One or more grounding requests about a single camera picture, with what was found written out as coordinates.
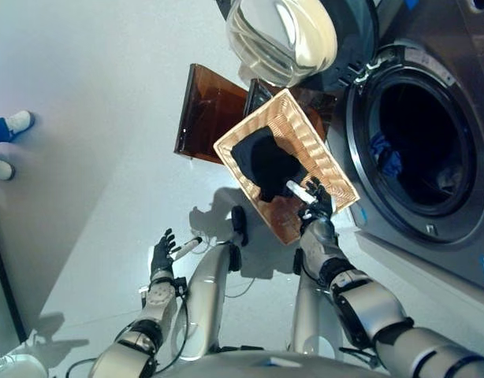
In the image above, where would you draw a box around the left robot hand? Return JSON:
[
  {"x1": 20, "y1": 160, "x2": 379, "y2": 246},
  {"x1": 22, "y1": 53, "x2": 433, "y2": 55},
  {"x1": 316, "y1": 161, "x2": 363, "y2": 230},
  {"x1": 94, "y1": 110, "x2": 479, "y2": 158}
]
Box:
[{"x1": 150, "y1": 228, "x2": 203, "y2": 279}]

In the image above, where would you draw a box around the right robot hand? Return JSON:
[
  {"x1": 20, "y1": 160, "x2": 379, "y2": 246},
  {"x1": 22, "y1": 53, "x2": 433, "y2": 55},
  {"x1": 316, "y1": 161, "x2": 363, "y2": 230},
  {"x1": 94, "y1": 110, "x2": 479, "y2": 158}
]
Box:
[{"x1": 287, "y1": 176, "x2": 334, "y2": 221}]

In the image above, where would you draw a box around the black garment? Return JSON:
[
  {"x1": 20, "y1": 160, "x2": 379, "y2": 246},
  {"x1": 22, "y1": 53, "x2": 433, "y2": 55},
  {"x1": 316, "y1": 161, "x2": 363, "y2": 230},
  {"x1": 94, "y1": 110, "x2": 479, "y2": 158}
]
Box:
[{"x1": 230, "y1": 125, "x2": 310, "y2": 204}]

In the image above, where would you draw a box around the rectangular wicker laundry basket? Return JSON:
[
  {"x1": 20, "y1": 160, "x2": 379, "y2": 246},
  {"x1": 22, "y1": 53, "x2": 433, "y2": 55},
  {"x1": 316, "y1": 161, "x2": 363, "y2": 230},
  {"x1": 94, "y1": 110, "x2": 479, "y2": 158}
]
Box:
[{"x1": 213, "y1": 88, "x2": 360, "y2": 246}]

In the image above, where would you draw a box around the blue garment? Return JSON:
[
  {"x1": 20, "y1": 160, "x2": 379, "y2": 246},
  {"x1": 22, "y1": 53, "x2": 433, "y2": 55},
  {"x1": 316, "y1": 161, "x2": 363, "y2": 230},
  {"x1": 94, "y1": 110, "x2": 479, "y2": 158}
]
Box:
[{"x1": 370, "y1": 132, "x2": 403, "y2": 176}]

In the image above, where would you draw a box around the grey front-load washing machine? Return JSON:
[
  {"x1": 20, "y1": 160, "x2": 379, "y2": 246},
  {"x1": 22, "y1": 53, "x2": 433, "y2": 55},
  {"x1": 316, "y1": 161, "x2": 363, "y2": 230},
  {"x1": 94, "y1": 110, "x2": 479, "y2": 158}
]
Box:
[{"x1": 326, "y1": 0, "x2": 484, "y2": 295}]

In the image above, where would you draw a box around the left silver robot leg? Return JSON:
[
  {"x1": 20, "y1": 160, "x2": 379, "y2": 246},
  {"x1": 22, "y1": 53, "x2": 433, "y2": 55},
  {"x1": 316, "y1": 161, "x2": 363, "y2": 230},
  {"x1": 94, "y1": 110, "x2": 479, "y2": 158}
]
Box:
[{"x1": 173, "y1": 205, "x2": 250, "y2": 361}]

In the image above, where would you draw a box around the silver robot leg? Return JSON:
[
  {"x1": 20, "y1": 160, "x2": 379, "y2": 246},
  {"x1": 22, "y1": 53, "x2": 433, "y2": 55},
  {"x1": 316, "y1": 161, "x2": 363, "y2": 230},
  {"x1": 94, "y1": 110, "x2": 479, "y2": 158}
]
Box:
[
  {"x1": 291, "y1": 246, "x2": 345, "y2": 361},
  {"x1": 173, "y1": 205, "x2": 250, "y2": 361}
]

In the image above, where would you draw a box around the right silver robot leg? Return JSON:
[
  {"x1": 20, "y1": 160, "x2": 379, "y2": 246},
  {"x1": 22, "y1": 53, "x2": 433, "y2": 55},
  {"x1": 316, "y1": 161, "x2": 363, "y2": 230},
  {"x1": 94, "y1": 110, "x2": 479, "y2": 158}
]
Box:
[{"x1": 291, "y1": 246, "x2": 345, "y2": 361}]

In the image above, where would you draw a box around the amber translucent acrylic stool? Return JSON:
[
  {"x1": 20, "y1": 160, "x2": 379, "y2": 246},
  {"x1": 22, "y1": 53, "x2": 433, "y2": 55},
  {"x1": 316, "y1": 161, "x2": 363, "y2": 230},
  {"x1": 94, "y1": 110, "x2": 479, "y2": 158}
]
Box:
[{"x1": 173, "y1": 62, "x2": 337, "y2": 166}]

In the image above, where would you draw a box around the grey robot torso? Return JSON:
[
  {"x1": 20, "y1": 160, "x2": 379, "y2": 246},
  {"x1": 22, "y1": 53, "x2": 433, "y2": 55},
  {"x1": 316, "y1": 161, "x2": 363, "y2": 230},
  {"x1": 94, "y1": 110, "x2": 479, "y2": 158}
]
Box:
[{"x1": 155, "y1": 350, "x2": 385, "y2": 378}]

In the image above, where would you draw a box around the white board with black edge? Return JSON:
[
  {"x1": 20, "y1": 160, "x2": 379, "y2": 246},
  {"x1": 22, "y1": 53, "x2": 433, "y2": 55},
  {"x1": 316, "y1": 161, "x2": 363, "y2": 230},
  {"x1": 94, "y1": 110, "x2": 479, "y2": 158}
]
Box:
[{"x1": 0, "y1": 200, "x2": 28, "y2": 343}]

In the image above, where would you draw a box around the round glass washer door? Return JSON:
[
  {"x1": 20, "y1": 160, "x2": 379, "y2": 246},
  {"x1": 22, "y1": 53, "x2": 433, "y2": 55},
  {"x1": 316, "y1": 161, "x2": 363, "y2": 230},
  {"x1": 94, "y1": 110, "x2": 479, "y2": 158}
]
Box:
[{"x1": 216, "y1": 0, "x2": 381, "y2": 88}]

